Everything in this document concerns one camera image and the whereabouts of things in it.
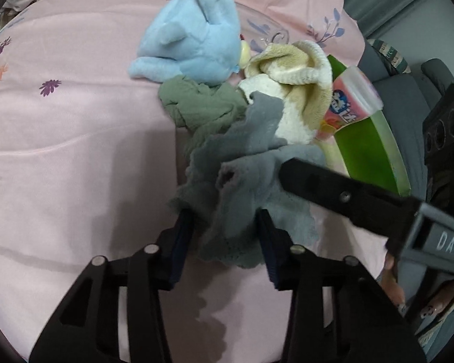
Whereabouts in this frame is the pink printed sheet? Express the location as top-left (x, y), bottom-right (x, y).
top-left (0, 0), bottom-right (367, 363)

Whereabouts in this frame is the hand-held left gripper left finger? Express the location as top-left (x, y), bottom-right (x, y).
top-left (28, 209), bottom-right (193, 363)

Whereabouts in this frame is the yellow white checked towel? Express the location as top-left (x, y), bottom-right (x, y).
top-left (238, 40), bottom-right (334, 146)

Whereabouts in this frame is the pink gum jar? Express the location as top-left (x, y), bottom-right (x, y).
top-left (313, 65), bottom-right (383, 140)

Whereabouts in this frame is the person's right hand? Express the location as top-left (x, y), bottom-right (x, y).
top-left (378, 253), bottom-right (454, 324)

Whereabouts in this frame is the grey sofa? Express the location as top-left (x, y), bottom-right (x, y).
top-left (357, 26), bottom-right (454, 363)

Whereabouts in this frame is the grey mauve fluffy cloth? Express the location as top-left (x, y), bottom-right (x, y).
top-left (168, 91), bottom-right (326, 267)

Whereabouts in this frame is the clear glass bottle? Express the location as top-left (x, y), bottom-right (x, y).
top-left (232, 2), bottom-right (290, 51)

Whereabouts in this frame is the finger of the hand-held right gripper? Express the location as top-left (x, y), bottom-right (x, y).
top-left (278, 158), bottom-right (426, 240)

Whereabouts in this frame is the striped patterned cushion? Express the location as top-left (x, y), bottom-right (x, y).
top-left (374, 40), bottom-right (411, 74)

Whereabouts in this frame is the green box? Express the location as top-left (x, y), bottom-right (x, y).
top-left (325, 55), bottom-right (413, 197)

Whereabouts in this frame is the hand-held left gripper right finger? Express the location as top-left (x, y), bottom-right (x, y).
top-left (256, 209), bottom-right (428, 363)

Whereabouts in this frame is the green fluffy cloth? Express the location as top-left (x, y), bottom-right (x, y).
top-left (158, 75), bottom-right (248, 155)

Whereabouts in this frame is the blue plush toy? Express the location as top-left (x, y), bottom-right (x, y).
top-left (128, 0), bottom-right (250, 86)

